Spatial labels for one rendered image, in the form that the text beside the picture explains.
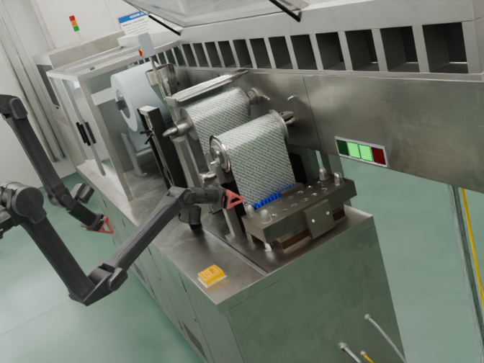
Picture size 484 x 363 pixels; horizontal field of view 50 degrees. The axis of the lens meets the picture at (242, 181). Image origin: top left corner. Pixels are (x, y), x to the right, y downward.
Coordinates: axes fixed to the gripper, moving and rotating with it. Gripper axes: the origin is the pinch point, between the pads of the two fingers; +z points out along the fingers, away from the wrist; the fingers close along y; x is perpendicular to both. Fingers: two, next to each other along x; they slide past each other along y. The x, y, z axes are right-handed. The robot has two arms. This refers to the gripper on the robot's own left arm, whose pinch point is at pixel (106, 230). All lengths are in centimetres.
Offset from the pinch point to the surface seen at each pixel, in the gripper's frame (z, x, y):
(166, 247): 19.4, -4.5, -14.3
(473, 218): 189, -122, -72
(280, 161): 13, -43, -60
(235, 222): 21, -19, -44
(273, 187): 18, -34, -58
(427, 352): 129, -15, -86
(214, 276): 11, 7, -55
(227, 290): 11, 11, -63
